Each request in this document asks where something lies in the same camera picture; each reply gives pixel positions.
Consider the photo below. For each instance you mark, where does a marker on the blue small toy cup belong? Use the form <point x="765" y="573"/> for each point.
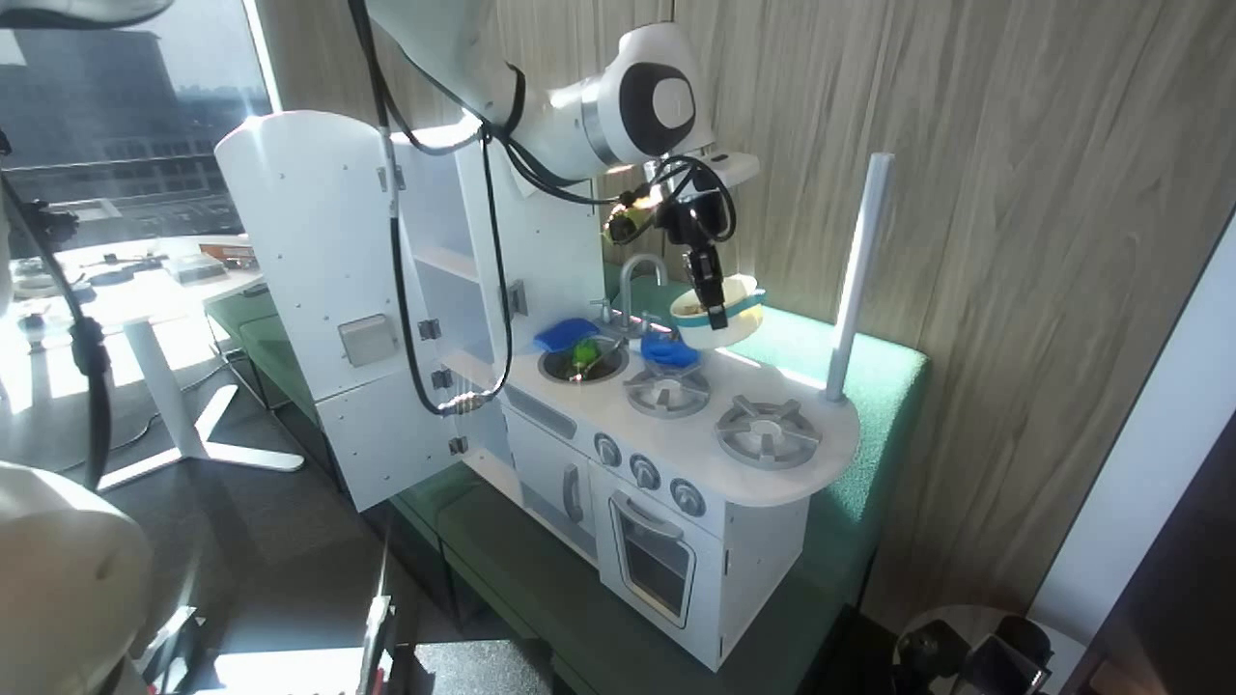
<point x="667" y="353"/>

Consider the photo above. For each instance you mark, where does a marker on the white desk with legs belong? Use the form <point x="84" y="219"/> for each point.
<point x="114" y="363"/>

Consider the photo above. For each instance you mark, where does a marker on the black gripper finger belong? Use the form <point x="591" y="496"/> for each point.
<point x="715" y="305"/>

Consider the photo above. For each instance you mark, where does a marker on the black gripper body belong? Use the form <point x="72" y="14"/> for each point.
<point x="698" y="219"/>

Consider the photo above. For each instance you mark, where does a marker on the white upright post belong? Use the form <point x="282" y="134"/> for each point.
<point x="859" y="260"/>

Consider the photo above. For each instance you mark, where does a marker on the white toy fridge door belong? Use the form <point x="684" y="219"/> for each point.
<point x="313" y="201"/>

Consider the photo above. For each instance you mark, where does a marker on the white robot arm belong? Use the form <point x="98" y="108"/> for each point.
<point x="639" y="108"/>

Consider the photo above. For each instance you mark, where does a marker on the white toy kitchen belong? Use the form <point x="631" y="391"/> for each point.
<point x="684" y="488"/>

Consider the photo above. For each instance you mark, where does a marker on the blue item beside sink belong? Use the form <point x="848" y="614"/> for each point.
<point x="566" y="334"/>

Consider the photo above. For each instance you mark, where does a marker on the white bowl with teal stripe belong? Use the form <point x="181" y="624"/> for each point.
<point x="732" y="322"/>

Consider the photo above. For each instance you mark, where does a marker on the green item in sink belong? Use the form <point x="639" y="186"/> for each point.
<point x="586" y="353"/>

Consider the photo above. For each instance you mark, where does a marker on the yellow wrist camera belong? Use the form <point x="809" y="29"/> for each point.
<point x="631" y="219"/>

